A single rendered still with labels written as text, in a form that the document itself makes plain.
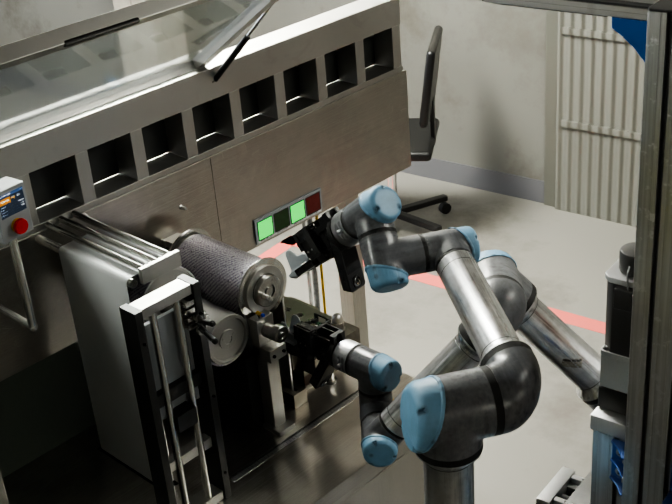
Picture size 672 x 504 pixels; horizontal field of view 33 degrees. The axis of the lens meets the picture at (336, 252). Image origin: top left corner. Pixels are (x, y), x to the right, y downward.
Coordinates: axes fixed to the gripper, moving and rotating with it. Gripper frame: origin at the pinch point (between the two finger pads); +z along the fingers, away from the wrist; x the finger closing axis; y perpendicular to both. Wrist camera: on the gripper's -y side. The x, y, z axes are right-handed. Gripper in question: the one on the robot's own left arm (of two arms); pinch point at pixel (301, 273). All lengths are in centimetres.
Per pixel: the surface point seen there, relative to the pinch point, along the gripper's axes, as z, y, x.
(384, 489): 29, -52, -9
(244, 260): 18.2, 9.9, -1.4
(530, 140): 176, 10, -288
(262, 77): 23, 49, -38
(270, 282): 15.8, 2.5, -2.7
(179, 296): -2.4, 7.7, 29.7
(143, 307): -2.9, 9.1, 38.0
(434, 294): 180, -28, -186
